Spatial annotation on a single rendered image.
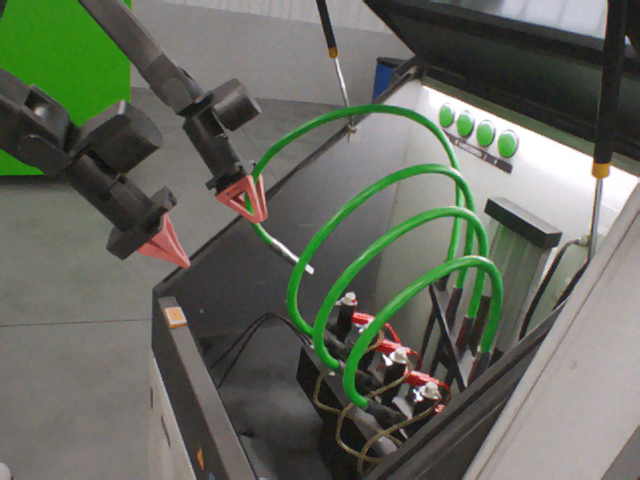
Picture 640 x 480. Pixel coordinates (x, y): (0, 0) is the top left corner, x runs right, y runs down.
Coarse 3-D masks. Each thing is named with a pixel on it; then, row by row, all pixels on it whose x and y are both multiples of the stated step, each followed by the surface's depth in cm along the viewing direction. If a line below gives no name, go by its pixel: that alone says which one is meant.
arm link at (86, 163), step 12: (84, 156) 67; (96, 156) 68; (72, 168) 67; (84, 168) 67; (96, 168) 68; (108, 168) 69; (72, 180) 68; (84, 180) 68; (96, 180) 68; (108, 180) 69; (84, 192) 69; (96, 192) 69; (108, 192) 70
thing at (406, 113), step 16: (336, 112) 89; (352, 112) 89; (368, 112) 90; (384, 112) 90; (400, 112) 90; (416, 112) 90; (304, 128) 90; (432, 128) 91; (448, 144) 93; (256, 176) 93; (256, 224) 97; (448, 256) 103
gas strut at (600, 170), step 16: (608, 0) 48; (624, 0) 48; (608, 16) 49; (624, 16) 49; (608, 32) 50; (624, 32) 50; (608, 48) 51; (624, 48) 51; (608, 64) 52; (608, 80) 52; (608, 96) 53; (608, 112) 54; (608, 128) 56; (608, 144) 57; (592, 160) 59; (608, 160) 58; (592, 176) 60; (608, 176) 59; (592, 208) 63; (592, 224) 64; (592, 240) 66; (592, 256) 67
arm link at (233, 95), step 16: (176, 80) 91; (176, 96) 91; (208, 96) 92; (224, 96) 92; (240, 96) 91; (176, 112) 91; (192, 112) 95; (224, 112) 91; (240, 112) 91; (256, 112) 92
